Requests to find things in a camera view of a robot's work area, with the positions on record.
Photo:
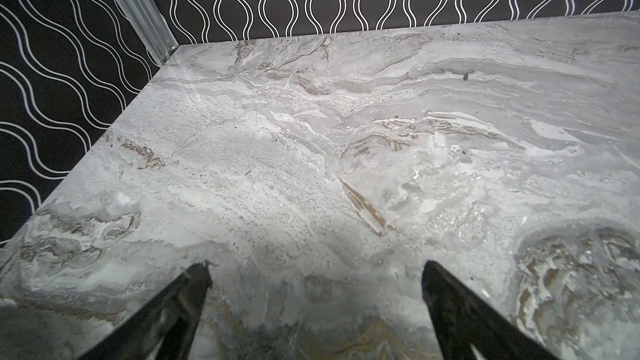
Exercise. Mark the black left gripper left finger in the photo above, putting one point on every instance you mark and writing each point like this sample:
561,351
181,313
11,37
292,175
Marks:
165,326

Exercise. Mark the aluminium corner post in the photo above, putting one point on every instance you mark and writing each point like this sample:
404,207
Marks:
151,27

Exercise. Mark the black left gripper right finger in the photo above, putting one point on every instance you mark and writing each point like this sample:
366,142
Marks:
466,326

